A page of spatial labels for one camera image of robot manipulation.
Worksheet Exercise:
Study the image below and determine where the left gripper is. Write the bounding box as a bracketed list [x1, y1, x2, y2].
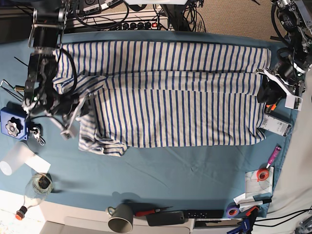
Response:
[256, 62, 305, 111]

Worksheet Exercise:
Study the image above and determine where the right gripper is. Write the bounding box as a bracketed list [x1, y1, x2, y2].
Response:
[45, 96, 92, 139]

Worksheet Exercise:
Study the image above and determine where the blue white striped T-shirt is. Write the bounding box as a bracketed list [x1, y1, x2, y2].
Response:
[53, 41, 271, 156]

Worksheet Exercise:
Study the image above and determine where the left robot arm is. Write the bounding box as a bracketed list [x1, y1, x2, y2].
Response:
[256, 0, 312, 113]

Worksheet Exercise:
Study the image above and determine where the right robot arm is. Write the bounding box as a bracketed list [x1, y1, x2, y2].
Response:
[22, 0, 86, 139]

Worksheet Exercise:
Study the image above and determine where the orange black utility knife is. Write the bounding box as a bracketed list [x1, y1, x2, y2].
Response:
[264, 102, 278, 114]

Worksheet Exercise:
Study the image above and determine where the clear plastic screw box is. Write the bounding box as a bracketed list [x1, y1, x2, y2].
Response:
[260, 113, 293, 137]

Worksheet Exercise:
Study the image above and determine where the purple glue tube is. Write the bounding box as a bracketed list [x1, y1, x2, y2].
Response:
[266, 145, 282, 169]

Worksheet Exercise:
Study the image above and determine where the metal hex key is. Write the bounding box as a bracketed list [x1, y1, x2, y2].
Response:
[0, 79, 24, 102]

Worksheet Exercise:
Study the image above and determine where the blue box with knob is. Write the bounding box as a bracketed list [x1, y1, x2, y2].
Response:
[0, 107, 30, 140]

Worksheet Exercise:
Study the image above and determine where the frosted plastic cup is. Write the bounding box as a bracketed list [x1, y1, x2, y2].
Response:
[0, 141, 35, 176]

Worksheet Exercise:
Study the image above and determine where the red tape roll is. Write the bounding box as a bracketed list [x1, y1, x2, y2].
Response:
[256, 168, 270, 182]

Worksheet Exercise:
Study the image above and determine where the clear glass bottle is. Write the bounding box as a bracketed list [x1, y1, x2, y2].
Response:
[15, 173, 53, 220]

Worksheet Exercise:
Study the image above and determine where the printed paper map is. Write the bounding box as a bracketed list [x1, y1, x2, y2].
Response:
[234, 167, 274, 205]

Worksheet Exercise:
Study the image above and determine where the black power strip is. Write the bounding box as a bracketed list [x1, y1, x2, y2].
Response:
[63, 17, 169, 32]

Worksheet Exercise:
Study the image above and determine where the black marker pen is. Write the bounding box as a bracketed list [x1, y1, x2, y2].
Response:
[238, 199, 272, 209]

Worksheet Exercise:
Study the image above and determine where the grey ceramic mug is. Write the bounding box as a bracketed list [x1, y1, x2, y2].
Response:
[106, 204, 134, 234]

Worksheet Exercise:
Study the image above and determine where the purple tape roll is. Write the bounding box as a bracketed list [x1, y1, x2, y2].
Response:
[226, 205, 240, 218]

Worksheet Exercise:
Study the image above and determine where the blue black bar clamp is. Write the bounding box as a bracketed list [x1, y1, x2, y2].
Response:
[227, 206, 259, 234]

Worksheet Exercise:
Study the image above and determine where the black smartphone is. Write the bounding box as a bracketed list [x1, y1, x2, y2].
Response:
[146, 211, 185, 227]

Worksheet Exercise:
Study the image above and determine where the metal key ring clip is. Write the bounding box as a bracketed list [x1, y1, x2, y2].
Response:
[30, 127, 45, 146]

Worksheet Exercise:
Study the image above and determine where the red handled screwdriver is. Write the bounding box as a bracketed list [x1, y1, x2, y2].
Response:
[135, 207, 171, 217]

